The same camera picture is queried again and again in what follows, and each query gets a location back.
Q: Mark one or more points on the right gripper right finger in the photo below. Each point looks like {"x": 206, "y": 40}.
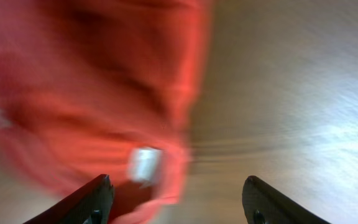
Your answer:
{"x": 264, "y": 204}

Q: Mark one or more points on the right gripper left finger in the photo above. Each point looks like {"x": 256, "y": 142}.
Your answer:
{"x": 90, "y": 204}

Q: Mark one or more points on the orange red t-shirt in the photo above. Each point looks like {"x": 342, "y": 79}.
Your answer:
{"x": 91, "y": 87}

